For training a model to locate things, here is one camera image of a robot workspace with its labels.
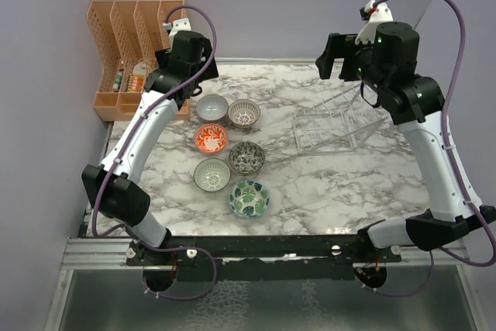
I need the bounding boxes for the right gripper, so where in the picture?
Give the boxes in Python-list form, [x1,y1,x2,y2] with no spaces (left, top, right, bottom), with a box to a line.
[316,33,388,94]

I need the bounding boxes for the grey blue bowl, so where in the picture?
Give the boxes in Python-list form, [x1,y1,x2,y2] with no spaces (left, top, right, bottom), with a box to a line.
[195,94,229,122]

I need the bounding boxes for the white brown lattice bowl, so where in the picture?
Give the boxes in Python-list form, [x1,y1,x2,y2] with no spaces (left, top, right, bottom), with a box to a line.
[228,99,260,128]

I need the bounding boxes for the orange white floral bowl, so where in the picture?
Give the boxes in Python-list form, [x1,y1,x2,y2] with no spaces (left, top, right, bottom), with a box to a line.
[194,123,229,153]

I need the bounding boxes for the dark floral pink bowl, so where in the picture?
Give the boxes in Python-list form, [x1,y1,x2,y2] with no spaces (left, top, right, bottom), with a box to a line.
[229,141,265,174]

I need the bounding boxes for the white green patterned bowl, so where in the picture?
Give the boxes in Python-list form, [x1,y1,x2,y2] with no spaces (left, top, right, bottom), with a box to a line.
[193,158,231,192]

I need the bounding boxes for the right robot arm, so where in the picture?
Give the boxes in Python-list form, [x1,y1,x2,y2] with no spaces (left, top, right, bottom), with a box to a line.
[315,22,495,262]

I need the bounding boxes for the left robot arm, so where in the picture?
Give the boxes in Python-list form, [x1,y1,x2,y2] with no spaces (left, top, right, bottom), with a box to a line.
[81,31,219,265]

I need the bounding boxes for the clear acrylic dish rack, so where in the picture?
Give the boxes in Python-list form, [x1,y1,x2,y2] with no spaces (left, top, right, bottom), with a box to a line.
[291,84,389,156]

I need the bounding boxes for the orange white box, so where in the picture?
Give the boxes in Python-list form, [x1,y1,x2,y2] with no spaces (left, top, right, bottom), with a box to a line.
[128,60,147,93]

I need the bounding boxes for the orange plastic file organizer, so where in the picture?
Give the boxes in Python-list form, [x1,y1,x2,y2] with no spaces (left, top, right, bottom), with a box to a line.
[87,0,188,122]

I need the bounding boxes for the small bottles in organizer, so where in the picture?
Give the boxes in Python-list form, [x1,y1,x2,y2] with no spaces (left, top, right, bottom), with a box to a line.
[112,60,126,92]

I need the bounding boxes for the green leaf pattern bowl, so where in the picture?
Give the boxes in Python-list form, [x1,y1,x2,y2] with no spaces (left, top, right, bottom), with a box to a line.
[229,180,270,219]

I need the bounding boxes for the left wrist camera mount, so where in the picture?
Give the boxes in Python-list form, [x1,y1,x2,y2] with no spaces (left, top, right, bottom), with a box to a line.
[163,18,191,44]

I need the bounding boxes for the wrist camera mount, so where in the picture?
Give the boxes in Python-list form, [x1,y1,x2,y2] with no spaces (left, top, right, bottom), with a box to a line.
[355,0,393,45]
[163,18,191,44]

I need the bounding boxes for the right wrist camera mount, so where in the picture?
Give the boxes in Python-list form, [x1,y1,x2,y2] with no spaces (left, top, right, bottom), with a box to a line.
[355,0,393,45]

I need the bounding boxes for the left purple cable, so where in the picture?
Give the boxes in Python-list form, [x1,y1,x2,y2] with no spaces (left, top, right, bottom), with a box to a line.
[91,5,218,301]

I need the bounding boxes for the purple cable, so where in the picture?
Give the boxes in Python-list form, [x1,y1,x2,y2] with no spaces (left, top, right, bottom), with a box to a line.
[91,5,218,301]
[362,0,496,296]

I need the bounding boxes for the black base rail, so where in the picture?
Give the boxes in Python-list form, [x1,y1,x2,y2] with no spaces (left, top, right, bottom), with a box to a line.
[126,234,401,281]

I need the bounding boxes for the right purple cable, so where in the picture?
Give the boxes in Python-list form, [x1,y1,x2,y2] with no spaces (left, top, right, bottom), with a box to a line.
[362,0,496,296]

